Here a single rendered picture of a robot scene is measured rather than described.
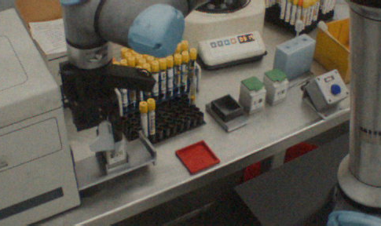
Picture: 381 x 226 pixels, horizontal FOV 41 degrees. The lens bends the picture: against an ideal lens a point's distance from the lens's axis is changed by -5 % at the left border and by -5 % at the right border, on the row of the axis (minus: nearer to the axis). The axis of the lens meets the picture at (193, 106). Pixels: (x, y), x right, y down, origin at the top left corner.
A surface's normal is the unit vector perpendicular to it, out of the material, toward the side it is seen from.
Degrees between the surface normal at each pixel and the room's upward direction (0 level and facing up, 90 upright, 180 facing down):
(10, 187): 90
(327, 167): 4
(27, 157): 90
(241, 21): 90
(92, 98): 0
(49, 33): 1
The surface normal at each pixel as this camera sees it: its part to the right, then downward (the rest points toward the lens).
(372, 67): -0.63, 0.55
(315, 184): 0.06, -0.71
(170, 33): 0.87, 0.35
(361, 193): -0.61, -0.17
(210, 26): 0.37, 0.63
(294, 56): 0.60, 0.55
